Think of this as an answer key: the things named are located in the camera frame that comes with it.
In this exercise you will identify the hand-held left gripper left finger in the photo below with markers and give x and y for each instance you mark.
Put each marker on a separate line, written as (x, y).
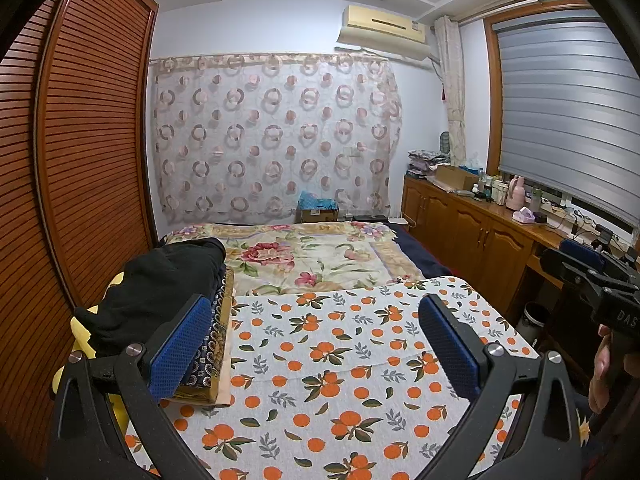
(180, 347)

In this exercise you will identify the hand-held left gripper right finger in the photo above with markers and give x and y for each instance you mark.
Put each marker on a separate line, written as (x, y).
(450, 347)

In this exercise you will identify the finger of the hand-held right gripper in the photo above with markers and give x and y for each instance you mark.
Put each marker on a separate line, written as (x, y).
(582, 249)
(570, 267)

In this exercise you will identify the black printed t-shirt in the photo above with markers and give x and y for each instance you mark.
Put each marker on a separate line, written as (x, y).
(150, 290)

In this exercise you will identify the person's right hand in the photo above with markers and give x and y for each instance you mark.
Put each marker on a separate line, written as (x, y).
(600, 375)

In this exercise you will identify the navy patterned folded cloth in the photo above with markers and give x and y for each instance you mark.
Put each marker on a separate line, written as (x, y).
(216, 332)

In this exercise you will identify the small black round device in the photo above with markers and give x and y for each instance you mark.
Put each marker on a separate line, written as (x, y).
(540, 218)

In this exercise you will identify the small trash can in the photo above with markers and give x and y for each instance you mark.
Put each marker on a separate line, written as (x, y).
(535, 322)

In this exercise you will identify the pink tissue box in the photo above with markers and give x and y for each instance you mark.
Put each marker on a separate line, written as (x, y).
(524, 216)

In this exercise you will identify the grey green drink bottle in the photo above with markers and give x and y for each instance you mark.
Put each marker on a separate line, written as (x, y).
(536, 199)

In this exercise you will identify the pink thermos jug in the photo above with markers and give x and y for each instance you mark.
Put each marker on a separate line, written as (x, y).
(515, 192)

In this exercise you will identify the navy bed sheet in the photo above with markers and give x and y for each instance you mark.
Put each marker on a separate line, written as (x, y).
(422, 255)

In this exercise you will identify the yellow plush pillow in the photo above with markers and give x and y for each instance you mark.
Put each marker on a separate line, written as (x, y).
(81, 329)

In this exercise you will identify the cluster of cosmetic bottles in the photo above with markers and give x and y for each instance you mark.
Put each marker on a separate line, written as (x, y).
(492, 189)

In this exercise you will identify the wooden sideboard cabinet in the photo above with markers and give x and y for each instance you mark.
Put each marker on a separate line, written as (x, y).
(465, 230)

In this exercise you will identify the orange fruit print sheet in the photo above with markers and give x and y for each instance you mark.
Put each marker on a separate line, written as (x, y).
(325, 360)

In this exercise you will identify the grey window roller blind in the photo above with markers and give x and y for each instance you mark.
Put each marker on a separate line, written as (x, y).
(570, 110)

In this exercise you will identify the open cardboard box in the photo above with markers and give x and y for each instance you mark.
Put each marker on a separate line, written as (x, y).
(456, 178)

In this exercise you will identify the floral blanket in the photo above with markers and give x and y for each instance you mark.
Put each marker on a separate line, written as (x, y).
(310, 260)

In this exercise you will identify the small grey fan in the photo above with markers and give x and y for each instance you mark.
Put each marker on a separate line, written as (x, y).
(444, 143)

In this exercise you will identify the stack of folded fabrics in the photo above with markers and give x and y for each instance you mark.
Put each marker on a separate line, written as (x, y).
(426, 162)

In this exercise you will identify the cardboard box with label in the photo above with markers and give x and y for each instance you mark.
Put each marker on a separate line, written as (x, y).
(317, 215)

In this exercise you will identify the blue plastic bag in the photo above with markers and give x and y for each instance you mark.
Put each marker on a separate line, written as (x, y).
(319, 201)

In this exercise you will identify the beige tied side curtain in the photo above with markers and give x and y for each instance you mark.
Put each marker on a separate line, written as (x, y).
(452, 90)

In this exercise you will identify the sheer curtain with circle print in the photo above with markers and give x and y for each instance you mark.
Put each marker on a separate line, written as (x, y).
(275, 135)

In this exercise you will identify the brown louvered wooden wardrobe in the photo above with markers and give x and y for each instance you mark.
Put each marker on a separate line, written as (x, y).
(75, 135)

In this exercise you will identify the curtain rod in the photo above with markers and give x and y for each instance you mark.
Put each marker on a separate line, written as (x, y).
(515, 4)

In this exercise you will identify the beige wall air conditioner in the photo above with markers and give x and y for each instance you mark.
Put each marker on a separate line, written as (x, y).
(382, 32)

